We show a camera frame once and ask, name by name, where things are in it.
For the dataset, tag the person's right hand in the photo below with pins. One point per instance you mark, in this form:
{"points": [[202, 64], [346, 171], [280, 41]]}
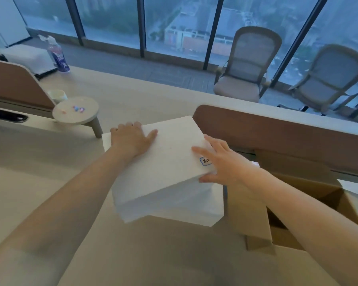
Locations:
{"points": [[226, 163]]}

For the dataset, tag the person's left hand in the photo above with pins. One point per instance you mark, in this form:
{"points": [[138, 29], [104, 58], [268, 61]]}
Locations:
{"points": [[128, 141]]}

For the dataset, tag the person's right thumb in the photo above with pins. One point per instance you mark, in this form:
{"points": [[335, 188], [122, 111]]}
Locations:
{"points": [[208, 177]]}

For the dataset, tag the person's left thumb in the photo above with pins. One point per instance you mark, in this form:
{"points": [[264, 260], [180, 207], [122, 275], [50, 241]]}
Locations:
{"points": [[151, 135]]}

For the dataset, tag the white foam box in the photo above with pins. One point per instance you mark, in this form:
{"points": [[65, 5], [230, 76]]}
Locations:
{"points": [[167, 172]]}

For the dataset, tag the person's right forearm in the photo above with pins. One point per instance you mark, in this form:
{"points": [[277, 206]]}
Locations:
{"points": [[304, 223]]}

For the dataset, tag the person's left forearm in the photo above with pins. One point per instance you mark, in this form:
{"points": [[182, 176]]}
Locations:
{"points": [[56, 217]]}

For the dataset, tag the blue-edged white label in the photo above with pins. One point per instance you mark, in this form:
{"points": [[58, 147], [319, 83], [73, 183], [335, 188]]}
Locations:
{"points": [[205, 161]]}

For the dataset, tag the small colourful beads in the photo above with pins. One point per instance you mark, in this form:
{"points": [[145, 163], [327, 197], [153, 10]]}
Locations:
{"points": [[79, 109]]}

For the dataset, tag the round beige desk shelf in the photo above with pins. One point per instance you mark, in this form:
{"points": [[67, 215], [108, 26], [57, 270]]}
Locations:
{"points": [[76, 113]]}

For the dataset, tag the brown desk divider panel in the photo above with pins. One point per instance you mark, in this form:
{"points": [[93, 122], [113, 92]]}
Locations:
{"points": [[280, 136], [15, 83]]}

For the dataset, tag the brown cardboard box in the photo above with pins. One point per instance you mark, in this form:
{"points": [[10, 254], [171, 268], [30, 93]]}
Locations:
{"points": [[301, 199]]}

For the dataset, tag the white cup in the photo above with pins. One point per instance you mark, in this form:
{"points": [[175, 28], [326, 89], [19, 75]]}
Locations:
{"points": [[57, 95]]}

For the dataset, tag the beige mesh office chair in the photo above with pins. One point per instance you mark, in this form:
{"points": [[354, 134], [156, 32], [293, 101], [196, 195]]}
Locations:
{"points": [[328, 83], [247, 68]]}

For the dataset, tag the blue patterned plastic bottle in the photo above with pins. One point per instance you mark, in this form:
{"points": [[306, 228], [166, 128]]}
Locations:
{"points": [[57, 56]]}

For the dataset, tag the white rectangular box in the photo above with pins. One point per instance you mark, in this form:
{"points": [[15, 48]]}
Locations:
{"points": [[29, 61]]}

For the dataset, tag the white board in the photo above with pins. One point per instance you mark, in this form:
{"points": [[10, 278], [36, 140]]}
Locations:
{"points": [[6, 20]]}

